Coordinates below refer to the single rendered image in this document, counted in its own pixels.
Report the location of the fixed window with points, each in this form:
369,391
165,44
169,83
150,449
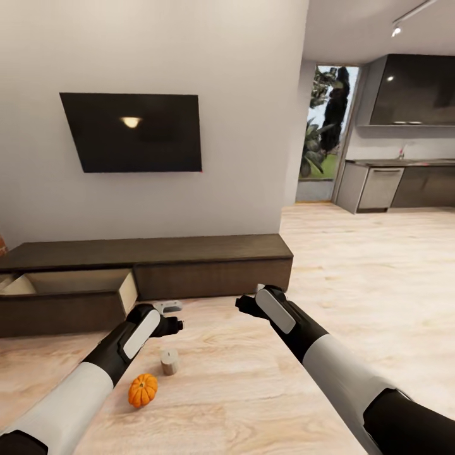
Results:
334,94

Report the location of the pumpkin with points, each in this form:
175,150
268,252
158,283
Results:
142,390

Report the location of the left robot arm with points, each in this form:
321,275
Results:
57,423

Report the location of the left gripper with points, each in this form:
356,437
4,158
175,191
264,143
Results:
171,325

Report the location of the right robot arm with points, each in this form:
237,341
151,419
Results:
383,417

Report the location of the pillar candle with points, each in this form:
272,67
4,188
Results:
170,361

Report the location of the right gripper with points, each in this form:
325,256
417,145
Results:
245,305

